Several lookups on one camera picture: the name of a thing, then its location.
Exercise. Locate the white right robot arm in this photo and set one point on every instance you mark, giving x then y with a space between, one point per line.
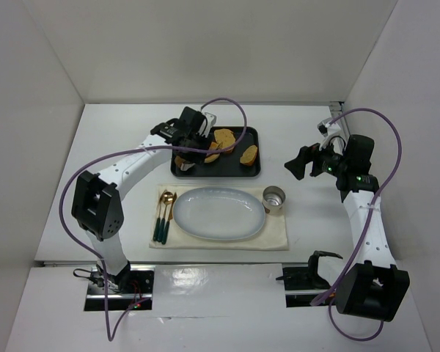
370 285

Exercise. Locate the steel cup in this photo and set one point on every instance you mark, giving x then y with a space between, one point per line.
273 199

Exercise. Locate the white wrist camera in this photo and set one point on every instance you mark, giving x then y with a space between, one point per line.
330 130
209 120

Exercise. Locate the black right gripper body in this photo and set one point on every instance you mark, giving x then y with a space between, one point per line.
314 160

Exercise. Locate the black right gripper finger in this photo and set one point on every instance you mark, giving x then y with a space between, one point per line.
307 154
297 166

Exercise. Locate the large bread slice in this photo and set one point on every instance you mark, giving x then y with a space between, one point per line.
225 139

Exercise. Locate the gold knife green handle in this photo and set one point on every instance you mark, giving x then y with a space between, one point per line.
169 220

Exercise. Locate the oval light blue plate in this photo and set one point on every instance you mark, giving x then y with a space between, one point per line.
219 214

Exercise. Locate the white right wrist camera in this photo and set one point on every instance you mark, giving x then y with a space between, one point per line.
330 130

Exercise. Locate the orange bagel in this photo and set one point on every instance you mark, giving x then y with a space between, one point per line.
212 156

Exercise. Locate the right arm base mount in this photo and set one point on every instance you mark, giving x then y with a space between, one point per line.
303 282

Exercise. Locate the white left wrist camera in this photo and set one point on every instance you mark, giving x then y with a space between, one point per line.
209 120

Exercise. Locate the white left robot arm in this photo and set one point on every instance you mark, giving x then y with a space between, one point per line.
97 200

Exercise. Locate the brown chocolate croissant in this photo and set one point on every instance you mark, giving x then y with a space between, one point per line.
179 162

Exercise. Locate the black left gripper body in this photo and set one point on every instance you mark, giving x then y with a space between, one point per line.
190 147

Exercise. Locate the metal tongs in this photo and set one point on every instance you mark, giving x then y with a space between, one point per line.
185 166

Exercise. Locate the black baking tray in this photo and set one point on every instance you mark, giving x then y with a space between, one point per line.
227 165

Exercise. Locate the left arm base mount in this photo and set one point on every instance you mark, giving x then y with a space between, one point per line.
135 289

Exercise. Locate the gold spoon green handle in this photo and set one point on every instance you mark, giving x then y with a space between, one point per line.
158 220

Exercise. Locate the small bread slice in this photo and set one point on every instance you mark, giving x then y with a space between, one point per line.
249 156

